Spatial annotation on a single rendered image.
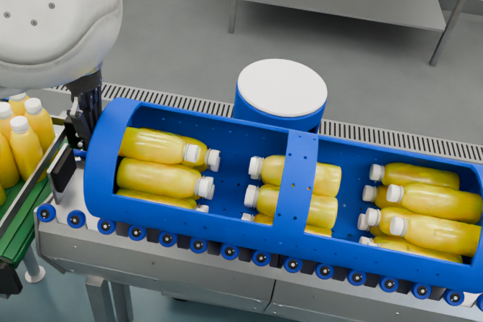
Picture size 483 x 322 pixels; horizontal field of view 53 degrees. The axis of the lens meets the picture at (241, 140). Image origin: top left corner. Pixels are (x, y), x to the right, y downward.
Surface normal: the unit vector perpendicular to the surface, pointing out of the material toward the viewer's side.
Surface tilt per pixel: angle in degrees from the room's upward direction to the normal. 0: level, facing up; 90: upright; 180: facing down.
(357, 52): 0
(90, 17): 89
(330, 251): 88
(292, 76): 0
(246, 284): 70
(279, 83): 0
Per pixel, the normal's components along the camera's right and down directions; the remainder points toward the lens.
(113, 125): 0.06, -0.55
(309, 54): 0.10, -0.71
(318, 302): -0.13, 0.40
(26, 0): 0.44, 0.22
